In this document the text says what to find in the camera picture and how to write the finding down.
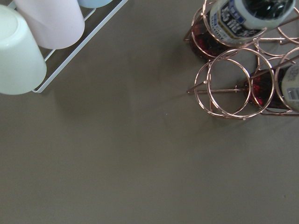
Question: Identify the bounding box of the pink cup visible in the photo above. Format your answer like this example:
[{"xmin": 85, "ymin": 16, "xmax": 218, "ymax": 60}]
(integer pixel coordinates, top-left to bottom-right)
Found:
[{"xmin": 14, "ymin": 0, "xmax": 85, "ymax": 49}]

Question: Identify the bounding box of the tea bottle white cap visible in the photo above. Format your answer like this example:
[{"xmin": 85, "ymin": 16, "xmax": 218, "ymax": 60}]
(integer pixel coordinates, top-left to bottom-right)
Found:
[{"xmin": 190, "ymin": 0, "xmax": 296, "ymax": 59}]

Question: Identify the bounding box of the white cup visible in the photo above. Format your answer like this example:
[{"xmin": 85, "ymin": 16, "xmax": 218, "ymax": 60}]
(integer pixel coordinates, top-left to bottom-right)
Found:
[{"xmin": 0, "ymin": 5, "xmax": 47, "ymax": 95}]

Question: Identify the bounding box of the blue cup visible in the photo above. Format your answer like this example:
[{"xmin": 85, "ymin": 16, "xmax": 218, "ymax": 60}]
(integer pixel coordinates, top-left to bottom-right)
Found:
[{"xmin": 78, "ymin": 0, "xmax": 112, "ymax": 8}]

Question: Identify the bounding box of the copper wire bottle basket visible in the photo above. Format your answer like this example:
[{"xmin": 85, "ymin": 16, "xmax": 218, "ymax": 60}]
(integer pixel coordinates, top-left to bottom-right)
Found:
[{"xmin": 185, "ymin": 3, "xmax": 299, "ymax": 120}]

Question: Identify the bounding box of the white cup rack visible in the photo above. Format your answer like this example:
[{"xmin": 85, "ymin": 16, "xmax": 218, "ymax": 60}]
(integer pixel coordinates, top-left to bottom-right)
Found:
[{"xmin": 9, "ymin": 0, "xmax": 129, "ymax": 94}]

